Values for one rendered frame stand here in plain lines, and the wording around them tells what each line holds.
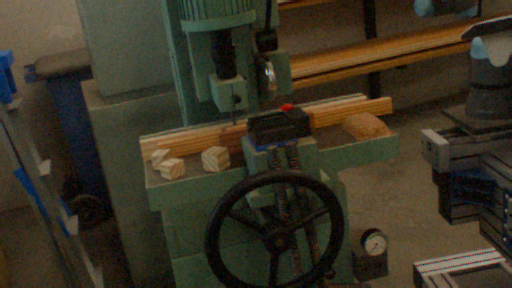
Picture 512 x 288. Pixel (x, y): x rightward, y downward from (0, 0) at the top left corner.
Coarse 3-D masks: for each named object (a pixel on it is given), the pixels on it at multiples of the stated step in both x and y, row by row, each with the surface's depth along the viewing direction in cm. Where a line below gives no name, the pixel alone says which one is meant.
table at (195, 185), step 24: (336, 144) 125; (360, 144) 124; (384, 144) 126; (192, 168) 123; (240, 168) 119; (336, 168) 125; (168, 192) 117; (192, 192) 118; (216, 192) 120; (288, 192) 113; (312, 192) 114
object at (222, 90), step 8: (216, 80) 128; (224, 80) 127; (232, 80) 126; (240, 80) 125; (216, 88) 125; (224, 88) 124; (232, 88) 125; (240, 88) 125; (216, 96) 129; (224, 96) 125; (248, 96) 128; (224, 104) 126; (232, 104) 126; (240, 104) 127; (248, 104) 127; (224, 112) 126; (232, 112) 131
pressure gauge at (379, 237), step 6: (372, 228) 127; (366, 234) 126; (372, 234) 125; (378, 234) 126; (384, 234) 126; (360, 240) 128; (366, 240) 125; (372, 240) 126; (378, 240) 126; (384, 240) 127; (366, 246) 126; (372, 246) 126; (378, 246) 127; (384, 246) 127; (366, 252) 126; (372, 252) 127; (378, 252) 127
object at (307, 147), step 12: (300, 144) 111; (312, 144) 111; (252, 156) 110; (264, 156) 109; (300, 156) 111; (312, 156) 112; (252, 168) 113; (264, 168) 110; (312, 168) 113; (264, 192) 112
